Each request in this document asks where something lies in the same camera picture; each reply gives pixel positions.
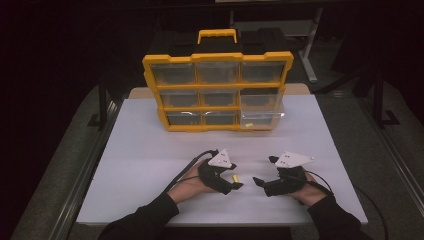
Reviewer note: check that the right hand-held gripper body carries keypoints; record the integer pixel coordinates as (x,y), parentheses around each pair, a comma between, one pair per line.
(286,181)

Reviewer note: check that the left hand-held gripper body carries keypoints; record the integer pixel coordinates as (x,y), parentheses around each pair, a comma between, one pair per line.
(215,173)

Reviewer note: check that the single clear plastic drawer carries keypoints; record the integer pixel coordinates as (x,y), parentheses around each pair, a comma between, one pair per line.
(263,110)

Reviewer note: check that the yellow black organizer case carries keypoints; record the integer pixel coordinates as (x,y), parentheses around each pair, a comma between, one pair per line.
(200,85)

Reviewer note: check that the person's right hand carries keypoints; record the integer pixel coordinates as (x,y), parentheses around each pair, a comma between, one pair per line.
(310,191)

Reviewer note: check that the person's left hand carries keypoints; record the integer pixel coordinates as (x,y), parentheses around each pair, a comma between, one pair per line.
(190,186)

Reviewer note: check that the set of clear organizer bins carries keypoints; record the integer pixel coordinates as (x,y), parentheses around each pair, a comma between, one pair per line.
(173,74)

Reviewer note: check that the black metal stand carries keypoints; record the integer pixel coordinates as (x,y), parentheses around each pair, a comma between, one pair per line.
(102,106)
(378,100)

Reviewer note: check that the aluminium frame rail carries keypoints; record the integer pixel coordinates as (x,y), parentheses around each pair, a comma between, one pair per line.
(83,180)
(396,166)

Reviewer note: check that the grey metal desk frame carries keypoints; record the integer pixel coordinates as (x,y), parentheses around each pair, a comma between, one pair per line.
(310,50)

